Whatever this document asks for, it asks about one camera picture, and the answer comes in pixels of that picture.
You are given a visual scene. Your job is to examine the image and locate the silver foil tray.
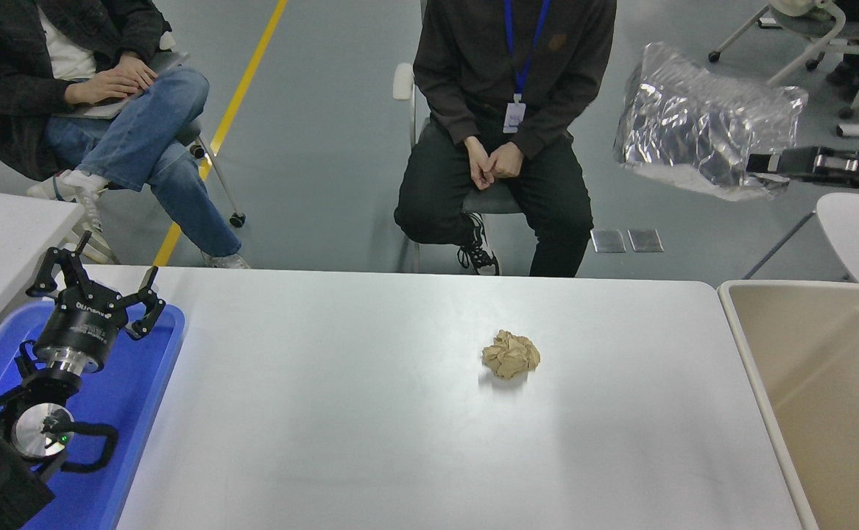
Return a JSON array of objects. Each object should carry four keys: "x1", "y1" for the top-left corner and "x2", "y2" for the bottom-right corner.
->
[{"x1": 613, "y1": 42, "x2": 810, "y2": 202}]

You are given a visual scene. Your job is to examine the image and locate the grey laptop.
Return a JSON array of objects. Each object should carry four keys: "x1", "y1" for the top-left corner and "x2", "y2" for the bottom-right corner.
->
[{"x1": 61, "y1": 50, "x2": 188, "y2": 120}]

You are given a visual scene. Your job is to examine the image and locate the grey chair with casters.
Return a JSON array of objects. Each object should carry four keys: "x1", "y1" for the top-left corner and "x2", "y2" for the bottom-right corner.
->
[{"x1": 158, "y1": 31, "x2": 247, "y2": 228}]

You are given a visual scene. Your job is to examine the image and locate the badge on blue lanyard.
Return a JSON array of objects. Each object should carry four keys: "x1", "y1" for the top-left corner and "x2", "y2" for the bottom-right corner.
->
[{"x1": 503, "y1": 0, "x2": 551, "y2": 134}]

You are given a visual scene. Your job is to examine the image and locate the person's left hand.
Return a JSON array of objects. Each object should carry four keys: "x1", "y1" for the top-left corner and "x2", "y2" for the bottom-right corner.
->
[
  {"x1": 488, "y1": 144, "x2": 524, "y2": 180},
  {"x1": 109, "y1": 52, "x2": 158, "y2": 91}
]

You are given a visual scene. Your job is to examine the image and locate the blue plastic tray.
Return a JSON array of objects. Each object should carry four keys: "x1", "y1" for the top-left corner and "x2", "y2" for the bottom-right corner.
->
[{"x1": 0, "y1": 300, "x2": 186, "y2": 530}]

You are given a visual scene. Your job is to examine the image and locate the tan paper ball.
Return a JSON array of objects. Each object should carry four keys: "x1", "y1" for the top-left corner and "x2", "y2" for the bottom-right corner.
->
[{"x1": 482, "y1": 330, "x2": 542, "y2": 380}]

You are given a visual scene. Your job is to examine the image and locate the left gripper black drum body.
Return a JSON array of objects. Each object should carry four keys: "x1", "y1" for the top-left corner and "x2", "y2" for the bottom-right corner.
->
[{"x1": 34, "y1": 287, "x2": 130, "y2": 365}]

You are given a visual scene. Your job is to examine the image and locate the person's right hand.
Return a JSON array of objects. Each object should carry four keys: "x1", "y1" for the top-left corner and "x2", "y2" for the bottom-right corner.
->
[
  {"x1": 464, "y1": 136, "x2": 500, "y2": 191},
  {"x1": 63, "y1": 68, "x2": 143, "y2": 106}
]

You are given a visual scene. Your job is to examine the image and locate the large pale plastic bin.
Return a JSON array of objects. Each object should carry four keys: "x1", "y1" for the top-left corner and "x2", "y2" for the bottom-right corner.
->
[{"x1": 718, "y1": 280, "x2": 859, "y2": 530}]

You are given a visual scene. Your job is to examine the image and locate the white-framed wheeled chair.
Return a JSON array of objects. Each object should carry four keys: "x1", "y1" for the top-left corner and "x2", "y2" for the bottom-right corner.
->
[{"x1": 709, "y1": 0, "x2": 859, "y2": 120}]

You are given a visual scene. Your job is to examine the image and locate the grey chair white armrests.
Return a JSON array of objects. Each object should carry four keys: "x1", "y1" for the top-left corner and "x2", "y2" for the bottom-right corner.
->
[{"x1": 392, "y1": 63, "x2": 526, "y2": 275}]

